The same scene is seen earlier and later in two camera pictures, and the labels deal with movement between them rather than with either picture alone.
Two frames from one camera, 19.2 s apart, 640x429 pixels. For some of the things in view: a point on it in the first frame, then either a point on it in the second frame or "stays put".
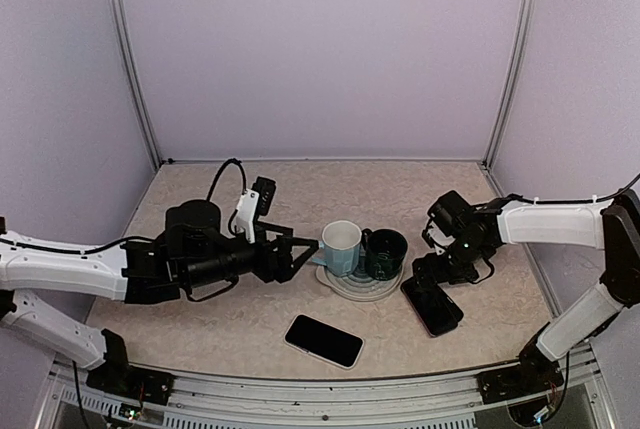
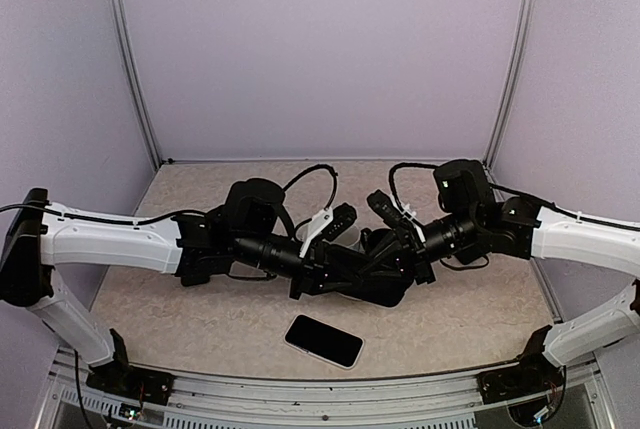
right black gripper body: x=451 y=269 → x=418 y=257
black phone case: x=438 y=313 → x=384 y=289
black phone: x=324 y=341 stays put
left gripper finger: x=312 y=245 → x=346 y=270
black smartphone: x=324 y=341 stays put
